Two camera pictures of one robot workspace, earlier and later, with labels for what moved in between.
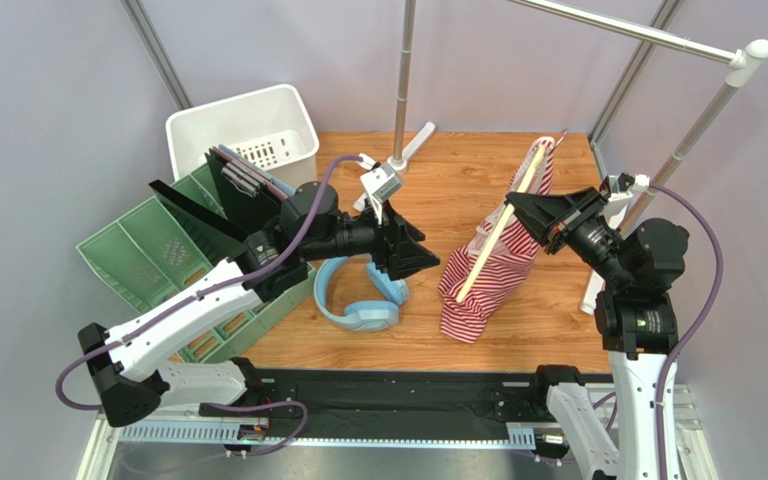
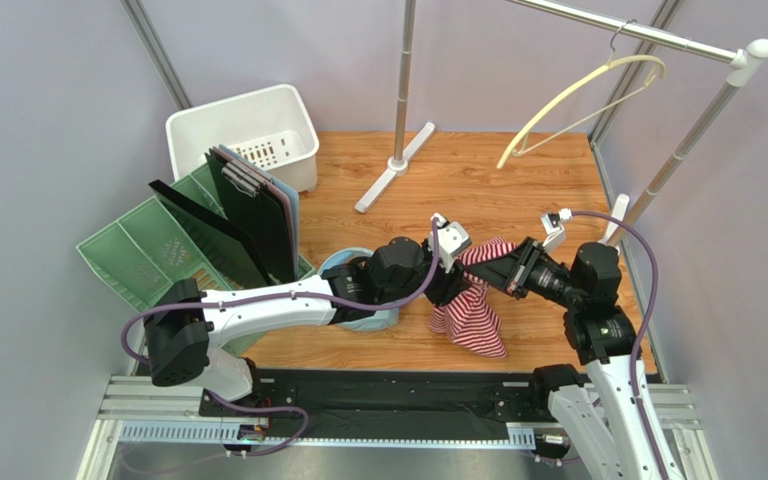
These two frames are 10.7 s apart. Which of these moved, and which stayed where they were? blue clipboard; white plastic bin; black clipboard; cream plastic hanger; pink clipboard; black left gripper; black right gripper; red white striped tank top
Moved: cream plastic hanger; red white striped tank top; black left gripper; black right gripper
Stayed: blue clipboard; pink clipboard; white plastic bin; black clipboard
